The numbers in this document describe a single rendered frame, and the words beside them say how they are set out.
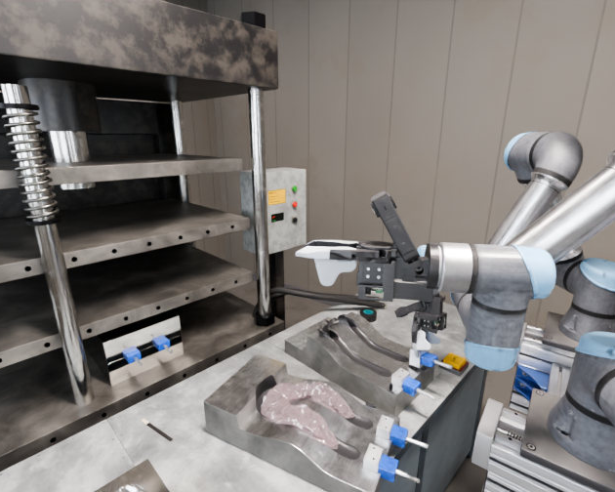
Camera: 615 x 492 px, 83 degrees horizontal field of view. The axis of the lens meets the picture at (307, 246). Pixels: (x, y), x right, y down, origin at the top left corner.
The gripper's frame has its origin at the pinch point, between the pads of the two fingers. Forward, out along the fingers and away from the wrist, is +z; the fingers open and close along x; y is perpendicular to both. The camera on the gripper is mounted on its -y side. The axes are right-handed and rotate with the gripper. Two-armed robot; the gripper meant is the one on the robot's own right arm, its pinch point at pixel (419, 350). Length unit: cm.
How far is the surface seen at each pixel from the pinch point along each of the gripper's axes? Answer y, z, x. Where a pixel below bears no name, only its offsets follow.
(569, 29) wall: 10, -149, 151
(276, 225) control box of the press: -80, -39, 6
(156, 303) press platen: -77, -12, -55
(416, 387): 5.0, 6.4, -11.6
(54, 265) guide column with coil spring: -69, -31, -87
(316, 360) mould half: -30.9, 7.6, -17.3
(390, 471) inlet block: 12.7, 14.6, -38.0
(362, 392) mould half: -10.8, 12.3, -16.8
